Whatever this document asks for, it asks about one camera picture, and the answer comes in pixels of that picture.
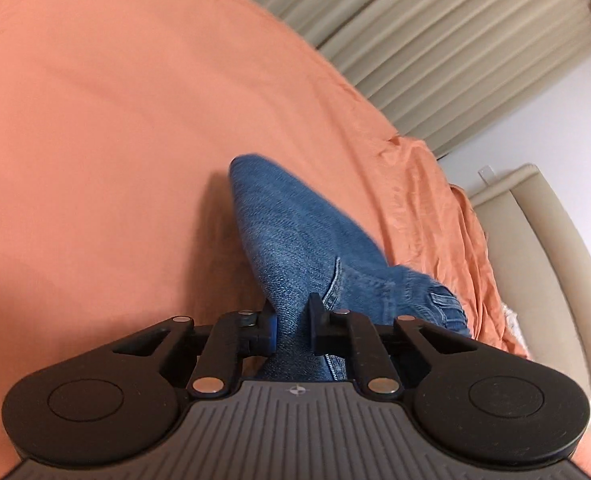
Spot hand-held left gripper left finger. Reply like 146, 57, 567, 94
112, 298, 278, 400

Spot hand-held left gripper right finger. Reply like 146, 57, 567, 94
308, 292, 480, 400

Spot blue denim pants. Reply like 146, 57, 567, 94
228, 154, 473, 384

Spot orange bed sheet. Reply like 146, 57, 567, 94
0, 0, 533, 480

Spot beige padded headboard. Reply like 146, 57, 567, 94
468, 162, 591, 480

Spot beige pleated curtain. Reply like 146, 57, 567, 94
192, 0, 591, 160

